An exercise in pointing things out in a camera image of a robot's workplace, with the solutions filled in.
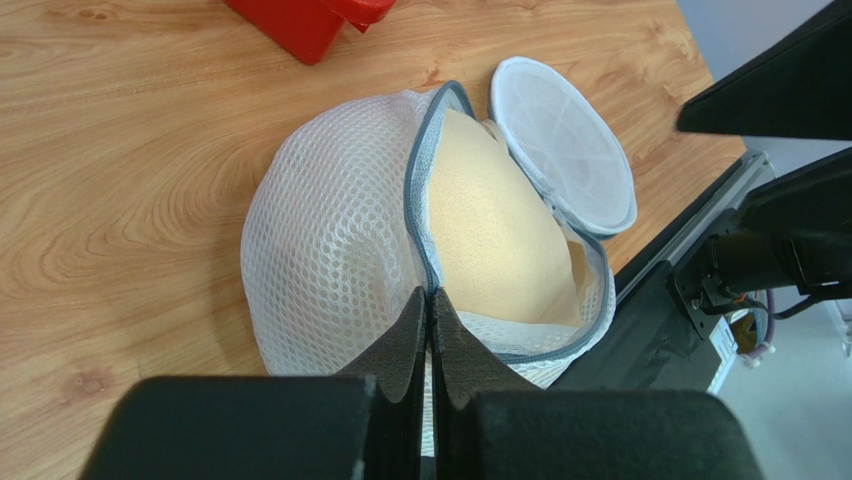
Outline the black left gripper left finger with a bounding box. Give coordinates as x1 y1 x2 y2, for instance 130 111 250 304
82 288 426 479

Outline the red plastic tray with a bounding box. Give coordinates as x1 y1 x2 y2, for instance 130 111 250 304
225 0 396 65

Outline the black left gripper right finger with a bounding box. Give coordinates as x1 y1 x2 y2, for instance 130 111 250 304
433 290 762 479

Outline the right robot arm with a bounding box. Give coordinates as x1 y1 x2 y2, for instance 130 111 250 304
670 1 851 337

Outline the beige bra in bag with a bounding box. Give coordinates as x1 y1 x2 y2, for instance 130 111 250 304
428 110 597 328

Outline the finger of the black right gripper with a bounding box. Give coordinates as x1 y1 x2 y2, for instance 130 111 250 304
676 1 851 141

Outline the white mesh laundry bag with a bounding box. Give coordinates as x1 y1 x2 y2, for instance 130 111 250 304
240 56 638 388

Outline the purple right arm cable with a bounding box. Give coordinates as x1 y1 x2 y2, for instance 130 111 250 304
738 287 779 369

